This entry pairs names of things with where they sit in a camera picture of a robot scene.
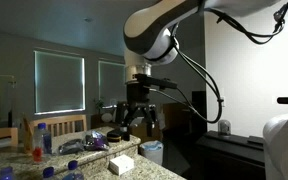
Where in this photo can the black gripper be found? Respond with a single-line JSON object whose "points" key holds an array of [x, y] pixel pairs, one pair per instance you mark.
{"points": [[138, 95]]}

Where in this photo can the clear zip bag purple package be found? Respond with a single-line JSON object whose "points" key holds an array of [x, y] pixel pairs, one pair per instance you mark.
{"points": [[97, 142]]}

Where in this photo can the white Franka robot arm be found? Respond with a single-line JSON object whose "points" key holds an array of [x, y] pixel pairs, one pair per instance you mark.
{"points": [[144, 26]]}

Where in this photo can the black case yellow zipper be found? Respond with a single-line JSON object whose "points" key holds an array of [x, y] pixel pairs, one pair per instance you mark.
{"points": [[114, 136]]}

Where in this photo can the brown cardboard box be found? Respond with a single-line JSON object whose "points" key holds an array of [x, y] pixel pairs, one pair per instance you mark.
{"points": [[175, 115]]}

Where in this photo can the small white box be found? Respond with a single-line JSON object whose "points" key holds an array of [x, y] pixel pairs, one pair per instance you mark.
{"points": [[121, 164]]}

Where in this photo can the small green houseplant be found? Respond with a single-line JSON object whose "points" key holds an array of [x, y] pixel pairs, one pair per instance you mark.
{"points": [[100, 104]]}

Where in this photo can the narrow window with blind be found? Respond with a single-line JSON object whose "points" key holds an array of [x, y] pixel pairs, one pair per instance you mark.
{"points": [[110, 83]]}

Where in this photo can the wooden slat back chair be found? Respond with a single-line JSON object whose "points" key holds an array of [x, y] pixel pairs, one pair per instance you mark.
{"points": [[60, 119]]}

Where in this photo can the blue cap water bottle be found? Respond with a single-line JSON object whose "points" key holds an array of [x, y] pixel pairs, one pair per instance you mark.
{"points": [[6, 174], [48, 172], [72, 166]]}

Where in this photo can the large window with blind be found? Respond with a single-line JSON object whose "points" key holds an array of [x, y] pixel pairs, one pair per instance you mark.
{"points": [[59, 83]]}

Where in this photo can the black cabinet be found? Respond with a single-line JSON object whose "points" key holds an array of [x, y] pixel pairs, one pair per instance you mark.
{"points": [[227, 156]]}

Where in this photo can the water bottle red blue label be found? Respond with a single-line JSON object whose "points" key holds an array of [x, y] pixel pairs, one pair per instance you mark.
{"points": [[43, 140]]}

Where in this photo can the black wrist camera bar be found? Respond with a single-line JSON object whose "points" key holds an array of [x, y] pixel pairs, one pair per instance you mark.
{"points": [[154, 81]]}

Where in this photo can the white wall switch plate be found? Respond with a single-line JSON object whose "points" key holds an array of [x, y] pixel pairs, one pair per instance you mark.
{"points": [[222, 94]]}

